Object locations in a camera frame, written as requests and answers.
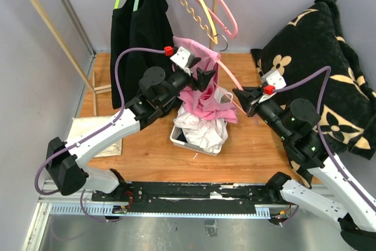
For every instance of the pink hanger with metal hook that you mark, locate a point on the pink hanger with metal hook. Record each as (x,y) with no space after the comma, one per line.
(230,74)

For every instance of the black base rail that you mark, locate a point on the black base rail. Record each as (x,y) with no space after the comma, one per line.
(191,198)

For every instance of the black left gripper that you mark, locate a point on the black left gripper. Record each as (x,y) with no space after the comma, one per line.
(203,78)

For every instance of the folded cream cloth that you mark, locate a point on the folded cream cloth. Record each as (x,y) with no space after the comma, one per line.
(82,127)

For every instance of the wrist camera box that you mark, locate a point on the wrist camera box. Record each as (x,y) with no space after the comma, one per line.
(271,81)
(181,57)

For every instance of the navy blue t shirt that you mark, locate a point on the navy blue t shirt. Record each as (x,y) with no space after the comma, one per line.
(181,137)

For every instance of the white perforated plastic basket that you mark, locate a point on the white perforated plastic basket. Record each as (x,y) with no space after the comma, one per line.
(206,131)

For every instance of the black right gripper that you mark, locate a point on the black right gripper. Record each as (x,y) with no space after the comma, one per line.
(247,98)

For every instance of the black floral plush blanket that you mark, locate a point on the black floral plush blanket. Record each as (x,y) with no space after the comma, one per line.
(314,41)

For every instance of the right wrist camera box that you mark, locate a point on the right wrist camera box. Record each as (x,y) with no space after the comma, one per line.
(271,81)

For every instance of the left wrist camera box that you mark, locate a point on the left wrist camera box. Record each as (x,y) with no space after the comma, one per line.
(181,57)

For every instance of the black t shirt with print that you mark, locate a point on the black t shirt with print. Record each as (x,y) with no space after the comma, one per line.
(149,28)

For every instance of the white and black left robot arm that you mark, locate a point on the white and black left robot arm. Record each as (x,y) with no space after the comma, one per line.
(67,161)

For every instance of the black t shirt far left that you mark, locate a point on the black t shirt far left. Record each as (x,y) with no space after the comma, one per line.
(119,41)

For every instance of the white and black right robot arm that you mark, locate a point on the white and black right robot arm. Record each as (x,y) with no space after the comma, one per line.
(332,194)

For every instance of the white t shirt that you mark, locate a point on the white t shirt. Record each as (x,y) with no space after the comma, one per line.
(196,98)

